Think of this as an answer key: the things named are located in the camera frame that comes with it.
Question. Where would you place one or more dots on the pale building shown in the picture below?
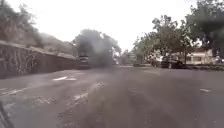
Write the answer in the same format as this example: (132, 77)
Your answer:
(199, 57)

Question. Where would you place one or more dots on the grey asphalt road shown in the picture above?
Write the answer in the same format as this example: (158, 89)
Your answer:
(133, 100)

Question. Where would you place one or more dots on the low stone wall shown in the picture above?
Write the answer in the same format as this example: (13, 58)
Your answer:
(206, 67)

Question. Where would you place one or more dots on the dark vehicle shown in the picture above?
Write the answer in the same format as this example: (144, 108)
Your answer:
(83, 62)

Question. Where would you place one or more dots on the large dark tree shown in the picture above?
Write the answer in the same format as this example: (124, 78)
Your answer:
(95, 45)

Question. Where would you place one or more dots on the trees behind stone wall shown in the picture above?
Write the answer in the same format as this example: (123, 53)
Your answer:
(16, 26)

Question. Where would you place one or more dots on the parked vehicle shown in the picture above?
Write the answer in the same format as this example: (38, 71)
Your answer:
(170, 63)

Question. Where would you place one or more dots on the row of trees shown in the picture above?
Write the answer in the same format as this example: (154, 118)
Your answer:
(166, 36)

